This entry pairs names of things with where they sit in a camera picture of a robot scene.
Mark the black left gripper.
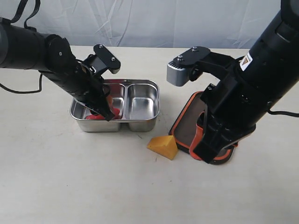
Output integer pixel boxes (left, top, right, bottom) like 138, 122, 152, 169
38, 60, 114, 121

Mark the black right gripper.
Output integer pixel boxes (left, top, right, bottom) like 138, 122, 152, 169
189, 63, 287, 163

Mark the red sausage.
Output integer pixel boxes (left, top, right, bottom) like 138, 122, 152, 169
84, 106, 121, 121

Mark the steel two-compartment lunch box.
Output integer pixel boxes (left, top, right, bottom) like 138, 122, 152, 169
70, 79, 160, 132

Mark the yellow cheese wedge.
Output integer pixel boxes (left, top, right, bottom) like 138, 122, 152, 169
147, 135, 178, 160

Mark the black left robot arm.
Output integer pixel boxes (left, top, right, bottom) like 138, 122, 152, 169
0, 18, 121, 121

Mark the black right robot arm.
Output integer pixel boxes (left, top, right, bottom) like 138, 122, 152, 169
192, 0, 299, 163

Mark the white backdrop cloth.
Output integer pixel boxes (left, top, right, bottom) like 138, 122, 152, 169
0, 0, 299, 49

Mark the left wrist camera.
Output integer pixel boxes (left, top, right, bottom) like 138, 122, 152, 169
83, 44, 121, 75

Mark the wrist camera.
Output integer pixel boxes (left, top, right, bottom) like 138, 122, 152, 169
83, 44, 121, 75
166, 46, 236, 87

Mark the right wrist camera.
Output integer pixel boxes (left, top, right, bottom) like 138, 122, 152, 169
166, 46, 236, 87

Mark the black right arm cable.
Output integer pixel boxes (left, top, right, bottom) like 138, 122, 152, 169
266, 109, 299, 117

